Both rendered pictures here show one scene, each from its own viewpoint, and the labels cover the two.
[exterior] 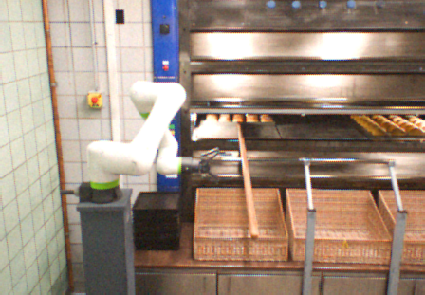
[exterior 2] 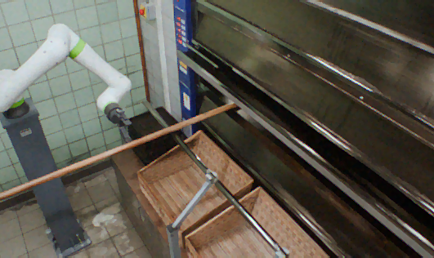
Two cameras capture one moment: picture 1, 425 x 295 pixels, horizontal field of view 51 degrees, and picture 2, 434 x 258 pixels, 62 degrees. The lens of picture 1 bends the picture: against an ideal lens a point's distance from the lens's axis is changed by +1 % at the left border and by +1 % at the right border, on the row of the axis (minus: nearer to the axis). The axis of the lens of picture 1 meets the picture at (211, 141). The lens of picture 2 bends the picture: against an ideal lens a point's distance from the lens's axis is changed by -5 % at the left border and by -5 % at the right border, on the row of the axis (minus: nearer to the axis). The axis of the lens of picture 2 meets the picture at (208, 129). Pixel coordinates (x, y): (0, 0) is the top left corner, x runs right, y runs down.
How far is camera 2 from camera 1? 2.39 m
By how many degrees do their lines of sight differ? 55
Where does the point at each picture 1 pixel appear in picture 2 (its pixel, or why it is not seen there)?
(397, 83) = (408, 153)
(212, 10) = not seen: outside the picture
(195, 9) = not seen: outside the picture
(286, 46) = (271, 14)
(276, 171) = (254, 162)
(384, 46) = (400, 77)
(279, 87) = (263, 68)
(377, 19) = (400, 20)
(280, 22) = not seen: outside the picture
